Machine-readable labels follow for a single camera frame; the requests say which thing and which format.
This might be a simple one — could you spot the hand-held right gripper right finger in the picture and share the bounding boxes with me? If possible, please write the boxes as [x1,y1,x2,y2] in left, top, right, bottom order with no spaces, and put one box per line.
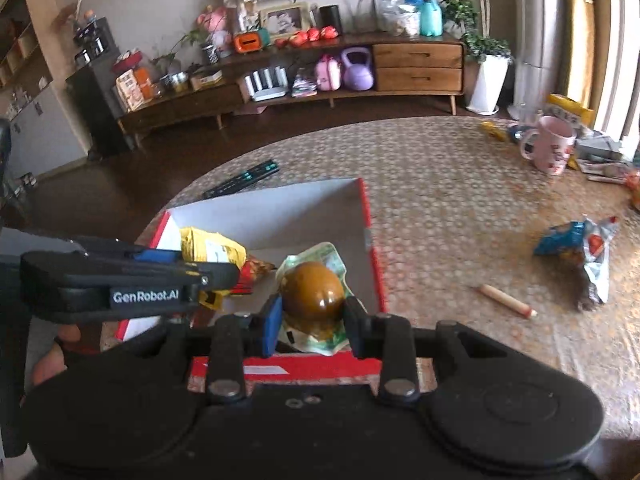
[342,296,502,405]

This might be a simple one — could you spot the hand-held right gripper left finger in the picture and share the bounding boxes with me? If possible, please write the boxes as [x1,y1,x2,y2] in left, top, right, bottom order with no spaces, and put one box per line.
[150,294,284,405]

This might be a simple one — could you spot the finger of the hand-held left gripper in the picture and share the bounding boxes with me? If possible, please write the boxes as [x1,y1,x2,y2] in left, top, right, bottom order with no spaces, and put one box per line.
[74,238,182,263]
[181,261,242,311]

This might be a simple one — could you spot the yellow snack packet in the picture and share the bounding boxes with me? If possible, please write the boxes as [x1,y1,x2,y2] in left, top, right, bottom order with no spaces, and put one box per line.
[178,227,249,311]

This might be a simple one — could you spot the braised egg packet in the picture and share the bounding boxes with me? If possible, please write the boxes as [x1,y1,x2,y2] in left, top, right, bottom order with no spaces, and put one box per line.
[275,242,354,356]

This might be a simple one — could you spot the red cardboard box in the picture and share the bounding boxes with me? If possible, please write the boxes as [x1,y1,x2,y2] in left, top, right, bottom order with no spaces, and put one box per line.
[102,177,389,391]

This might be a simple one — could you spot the dark brown snack packet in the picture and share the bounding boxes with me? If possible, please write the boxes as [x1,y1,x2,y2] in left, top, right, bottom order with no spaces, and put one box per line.
[575,280,601,311]

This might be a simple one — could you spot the blue silver snack packet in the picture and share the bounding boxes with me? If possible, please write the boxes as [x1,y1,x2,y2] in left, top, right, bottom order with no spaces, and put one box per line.
[579,216,621,306]

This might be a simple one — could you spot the person's left hand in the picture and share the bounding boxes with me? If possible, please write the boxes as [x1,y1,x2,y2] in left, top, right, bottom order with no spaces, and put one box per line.
[31,323,84,387]

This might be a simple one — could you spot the remote control teal buttons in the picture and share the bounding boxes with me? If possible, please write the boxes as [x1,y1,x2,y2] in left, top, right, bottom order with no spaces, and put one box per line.
[201,159,280,200]

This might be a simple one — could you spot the sausage stick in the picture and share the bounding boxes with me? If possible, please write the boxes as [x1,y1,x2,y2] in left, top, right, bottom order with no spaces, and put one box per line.
[474,284,539,319]

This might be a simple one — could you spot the black cabinet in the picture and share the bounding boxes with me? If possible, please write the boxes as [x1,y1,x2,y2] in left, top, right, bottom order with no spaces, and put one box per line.
[64,17,134,159]

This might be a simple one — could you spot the orange printed box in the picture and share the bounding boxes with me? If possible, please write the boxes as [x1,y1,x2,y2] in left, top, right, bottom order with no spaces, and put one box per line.
[115,67,154,111]

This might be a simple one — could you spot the small glass jar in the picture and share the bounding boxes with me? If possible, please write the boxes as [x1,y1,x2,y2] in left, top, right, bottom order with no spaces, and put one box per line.
[160,72,191,94]

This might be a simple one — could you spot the small cardboard box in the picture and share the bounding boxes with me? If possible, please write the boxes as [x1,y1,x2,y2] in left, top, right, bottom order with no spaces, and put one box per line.
[190,70,224,91]

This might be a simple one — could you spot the white router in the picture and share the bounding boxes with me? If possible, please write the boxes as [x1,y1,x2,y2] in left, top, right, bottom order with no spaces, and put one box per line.
[243,67,290,102]

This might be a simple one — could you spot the plant in striped pot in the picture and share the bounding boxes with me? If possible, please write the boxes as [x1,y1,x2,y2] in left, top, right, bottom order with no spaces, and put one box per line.
[152,30,221,66]

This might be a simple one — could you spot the stack of booklets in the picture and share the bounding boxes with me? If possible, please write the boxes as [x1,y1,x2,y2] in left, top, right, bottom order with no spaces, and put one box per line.
[291,72,319,99]

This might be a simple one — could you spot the orange clock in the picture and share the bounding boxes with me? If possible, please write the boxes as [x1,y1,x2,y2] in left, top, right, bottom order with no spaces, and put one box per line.
[233,31,261,55]

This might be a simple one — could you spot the wooden bookshelf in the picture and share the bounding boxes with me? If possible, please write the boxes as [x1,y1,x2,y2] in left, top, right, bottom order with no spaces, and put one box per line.
[0,0,91,176]

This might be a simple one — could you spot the pink bag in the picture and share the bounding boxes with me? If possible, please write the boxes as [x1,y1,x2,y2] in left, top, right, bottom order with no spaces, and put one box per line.
[315,55,342,92]

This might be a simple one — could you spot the pink plush toy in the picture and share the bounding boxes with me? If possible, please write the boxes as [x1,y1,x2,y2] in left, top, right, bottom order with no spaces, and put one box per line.
[197,6,234,59]

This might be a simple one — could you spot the purple kettlebell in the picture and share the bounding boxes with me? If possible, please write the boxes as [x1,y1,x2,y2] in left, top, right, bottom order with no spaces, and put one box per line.
[340,47,375,92]

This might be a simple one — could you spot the pink mug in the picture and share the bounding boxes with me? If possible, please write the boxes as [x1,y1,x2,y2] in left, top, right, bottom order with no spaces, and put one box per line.
[518,116,577,176]

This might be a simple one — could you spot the wooden tv cabinet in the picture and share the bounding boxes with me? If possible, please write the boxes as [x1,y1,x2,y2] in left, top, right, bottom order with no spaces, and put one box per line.
[117,32,467,137]

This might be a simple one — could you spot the potted tree white pot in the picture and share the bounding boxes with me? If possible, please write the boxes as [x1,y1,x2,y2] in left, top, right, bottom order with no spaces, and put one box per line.
[425,0,514,114]

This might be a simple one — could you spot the black speaker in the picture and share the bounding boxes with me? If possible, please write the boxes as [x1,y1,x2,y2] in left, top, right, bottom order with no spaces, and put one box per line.
[318,5,344,36]

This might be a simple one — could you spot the grey flat box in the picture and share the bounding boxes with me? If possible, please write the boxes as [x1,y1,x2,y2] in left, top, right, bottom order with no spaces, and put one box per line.
[575,135,624,162]

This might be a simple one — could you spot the yellow food bag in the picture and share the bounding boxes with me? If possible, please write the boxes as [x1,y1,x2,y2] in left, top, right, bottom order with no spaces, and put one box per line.
[543,94,594,129]

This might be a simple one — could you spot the clear plastic bag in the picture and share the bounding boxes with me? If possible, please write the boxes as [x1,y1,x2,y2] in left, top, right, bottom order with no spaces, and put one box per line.
[373,0,421,37]

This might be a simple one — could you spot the teal bottle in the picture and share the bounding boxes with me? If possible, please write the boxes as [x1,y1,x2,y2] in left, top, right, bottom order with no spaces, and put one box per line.
[418,0,444,37]

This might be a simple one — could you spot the white standing air conditioner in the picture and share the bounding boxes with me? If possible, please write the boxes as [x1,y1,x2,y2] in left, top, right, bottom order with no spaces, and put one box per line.
[509,0,569,121]

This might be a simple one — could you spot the yellow curtain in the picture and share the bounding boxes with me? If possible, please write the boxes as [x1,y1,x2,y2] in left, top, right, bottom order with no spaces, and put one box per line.
[564,0,599,111]

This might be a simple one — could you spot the photo frame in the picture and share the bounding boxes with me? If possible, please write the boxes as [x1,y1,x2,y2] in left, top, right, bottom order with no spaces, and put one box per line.
[258,2,311,36]

